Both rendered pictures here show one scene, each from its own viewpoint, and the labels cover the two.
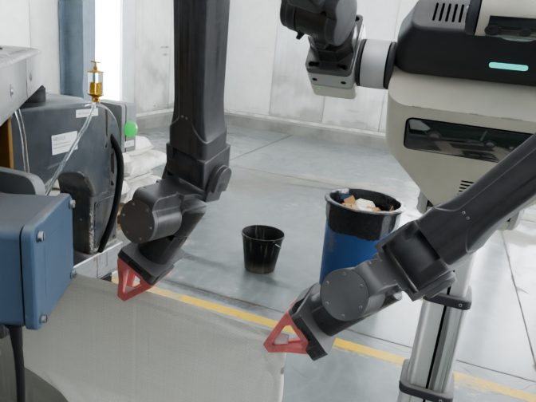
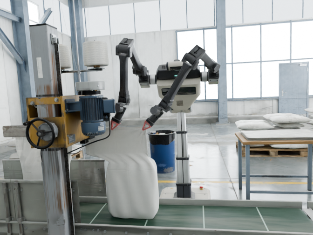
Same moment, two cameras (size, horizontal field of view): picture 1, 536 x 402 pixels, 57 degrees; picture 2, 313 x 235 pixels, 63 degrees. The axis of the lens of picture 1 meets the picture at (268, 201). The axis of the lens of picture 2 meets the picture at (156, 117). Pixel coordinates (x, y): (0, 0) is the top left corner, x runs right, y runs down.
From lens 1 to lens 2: 1.29 m
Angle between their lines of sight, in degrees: 14
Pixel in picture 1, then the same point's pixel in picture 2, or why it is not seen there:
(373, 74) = (153, 81)
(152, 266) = (118, 120)
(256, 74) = not seen: hidden behind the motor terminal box
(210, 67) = (125, 80)
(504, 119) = not seen: hidden behind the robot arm
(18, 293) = (112, 107)
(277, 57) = (115, 93)
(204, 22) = (125, 73)
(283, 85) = not seen: hidden behind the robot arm
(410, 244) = (162, 102)
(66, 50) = (23, 102)
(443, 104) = (167, 84)
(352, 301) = (155, 110)
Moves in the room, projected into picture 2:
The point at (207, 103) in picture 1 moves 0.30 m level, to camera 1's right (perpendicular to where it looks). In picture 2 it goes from (125, 86) to (166, 85)
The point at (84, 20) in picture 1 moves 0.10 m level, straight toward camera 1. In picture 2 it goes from (31, 88) to (31, 88)
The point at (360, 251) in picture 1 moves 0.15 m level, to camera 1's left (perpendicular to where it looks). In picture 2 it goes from (163, 149) to (154, 150)
